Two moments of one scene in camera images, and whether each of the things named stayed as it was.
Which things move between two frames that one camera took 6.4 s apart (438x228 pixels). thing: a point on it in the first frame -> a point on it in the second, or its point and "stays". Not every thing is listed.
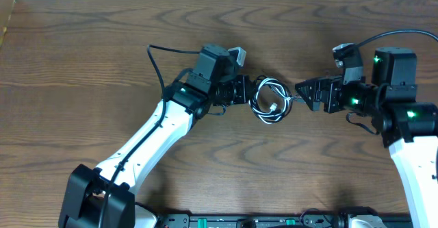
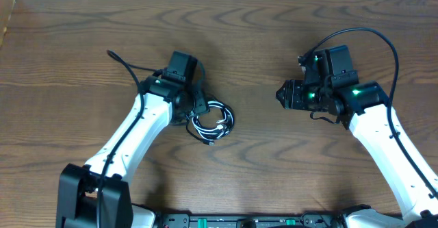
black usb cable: [270, 100] -> [223, 127]
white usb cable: [270, 101] -> [219, 130]
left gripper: [242, 83] -> [203, 105]
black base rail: [261, 220] stays
